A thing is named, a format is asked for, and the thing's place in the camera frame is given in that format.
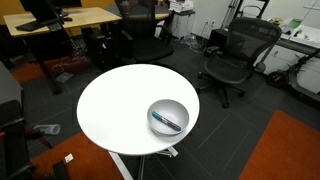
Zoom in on teal marker pen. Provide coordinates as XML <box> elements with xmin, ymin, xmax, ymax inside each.
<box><xmin>151</xmin><ymin>111</ymin><xmax>183</xmax><ymax>132</ymax></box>

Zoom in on white round bowl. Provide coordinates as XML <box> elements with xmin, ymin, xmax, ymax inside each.
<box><xmin>146</xmin><ymin>98</ymin><xmax>190</xmax><ymax>136</ymax></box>

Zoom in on black mesh office chair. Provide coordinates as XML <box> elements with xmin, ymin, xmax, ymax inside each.
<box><xmin>196</xmin><ymin>17</ymin><xmax>283</xmax><ymax>109</ymax></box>

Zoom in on white cabinet under printer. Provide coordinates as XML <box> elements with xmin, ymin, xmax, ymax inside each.
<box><xmin>169</xmin><ymin>11</ymin><xmax>196</xmax><ymax>40</ymax></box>

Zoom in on small wooden desk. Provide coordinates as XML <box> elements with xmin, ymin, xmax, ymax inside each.
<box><xmin>154</xmin><ymin>12</ymin><xmax>171</xmax><ymax>21</ymax></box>

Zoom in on black floor box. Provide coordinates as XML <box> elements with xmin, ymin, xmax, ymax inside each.
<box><xmin>208</xmin><ymin>28</ymin><xmax>231</xmax><ymax>52</ymax></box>

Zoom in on black computer tower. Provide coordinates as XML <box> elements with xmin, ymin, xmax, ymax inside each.
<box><xmin>81</xmin><ymin>26</ymin><xmax>113</xmax><ymax>70</ymax></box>

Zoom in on white table base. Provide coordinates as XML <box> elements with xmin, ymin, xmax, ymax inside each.
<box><xmin>107</xmin><ymin>145</ymin><xmax>180</xmax><ymax>180</ymax></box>

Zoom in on white printer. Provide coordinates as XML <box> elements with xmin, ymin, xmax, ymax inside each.
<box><xmin>168</xmin><ymin>0</ymin><xmax>195</xmax><ymax>14</ymax></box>

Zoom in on grey power strip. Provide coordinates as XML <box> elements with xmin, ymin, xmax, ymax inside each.
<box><xmin>54</xmin><ymin>71</ymin><xmax>75</xmax><ymax>84</ymax></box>

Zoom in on large wooden desk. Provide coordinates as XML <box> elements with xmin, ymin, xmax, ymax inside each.
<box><xmin>3</xmin><ymin>6</ymin><xmax>123</xmax><ymax>95</ymax></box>

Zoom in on black metal stand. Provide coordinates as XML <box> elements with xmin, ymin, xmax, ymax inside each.
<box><xmin>221</xmin><ymin>0</ymin><xmax>272</xmax><ymax>30</ymax></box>

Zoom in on small white paper tag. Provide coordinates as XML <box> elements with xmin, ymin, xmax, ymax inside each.
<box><xmin>63</xmin><ymin>152</ymin><xmax>75</xmax><ymax>164</ymax></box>

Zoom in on clear plastic cup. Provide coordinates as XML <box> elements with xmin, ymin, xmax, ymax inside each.
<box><xmin>33</xmin><ymin>123</ymin><xmax>62</xmax><ymax>136</ymax></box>

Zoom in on black electric scooter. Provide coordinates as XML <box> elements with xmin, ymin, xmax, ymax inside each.
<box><xmin>265</xmin><ymin>49</ymin><xmax>320</xmax><ymax>103</ymax></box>

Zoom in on white counter with cabinets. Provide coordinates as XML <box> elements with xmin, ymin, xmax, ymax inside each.
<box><xmin>254</xmin><ymin>18</ymin><xmax>320</xmax><ymax>95</ymax></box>

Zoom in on black keyboard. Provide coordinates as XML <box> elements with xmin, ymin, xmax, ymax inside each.
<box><xmin>14</xmin><ymin>19</ymin><xmax>63</xmax><ymax>33</ymax></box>

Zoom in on green box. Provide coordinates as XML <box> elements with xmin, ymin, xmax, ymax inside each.
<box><xmin>287</xmin><ymin>18</ymin><xmax>303</xmax><ymax>30</ymax></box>

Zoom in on grey cabinet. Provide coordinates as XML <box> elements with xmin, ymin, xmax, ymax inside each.
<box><xmin>0</xmin><ymin>61</ymin><xmax>24</xmax><ymax>110</ymax></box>

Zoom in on black monitor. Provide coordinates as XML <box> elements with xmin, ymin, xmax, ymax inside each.
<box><xmin>19</xmin><ymin>0</ymin><xmax>64</xmax><ymax>25</ymax></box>

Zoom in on black chair with armrest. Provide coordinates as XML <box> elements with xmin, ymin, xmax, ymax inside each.
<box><xmin>0</xmin><ymin>99</ymin><xmax>72</xmax><ymax>180</ymax></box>

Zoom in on tangled floor cables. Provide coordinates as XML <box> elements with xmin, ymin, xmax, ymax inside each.
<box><xmin>51</xmin><ymin>54</ymin><xmax>93</xmax><ymax>76</ymax></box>

